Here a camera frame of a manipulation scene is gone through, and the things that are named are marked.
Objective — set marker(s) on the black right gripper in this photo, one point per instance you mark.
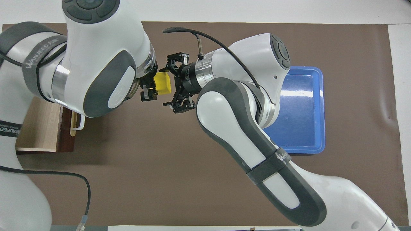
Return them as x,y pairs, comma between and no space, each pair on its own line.
186,80

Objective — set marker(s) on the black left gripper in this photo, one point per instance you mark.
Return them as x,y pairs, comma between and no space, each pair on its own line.
148,75

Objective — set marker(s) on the yellow cube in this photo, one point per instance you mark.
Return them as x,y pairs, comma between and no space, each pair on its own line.
163,83

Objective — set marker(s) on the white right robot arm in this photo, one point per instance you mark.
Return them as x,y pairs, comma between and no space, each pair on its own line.
231,122

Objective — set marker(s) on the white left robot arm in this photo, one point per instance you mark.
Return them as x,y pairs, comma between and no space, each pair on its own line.
96,48

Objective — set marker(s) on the brown table mat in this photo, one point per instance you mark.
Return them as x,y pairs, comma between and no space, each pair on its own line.
144,176

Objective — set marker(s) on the blue plastic tray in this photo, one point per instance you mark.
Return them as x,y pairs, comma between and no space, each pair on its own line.
301,122

